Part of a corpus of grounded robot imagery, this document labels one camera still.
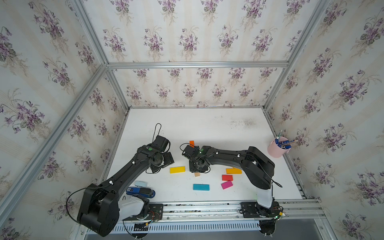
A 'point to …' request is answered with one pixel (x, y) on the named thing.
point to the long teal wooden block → (201, 187)
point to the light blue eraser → (141, 183)
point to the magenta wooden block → (226, 184)
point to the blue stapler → (147, 192)
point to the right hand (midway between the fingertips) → (195, 170)
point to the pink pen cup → (274, 151)
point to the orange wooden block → (192, 142)
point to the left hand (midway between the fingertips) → (169, 164)
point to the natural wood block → (197, 174)
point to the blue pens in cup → (285, 144)
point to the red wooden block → (227, 177)
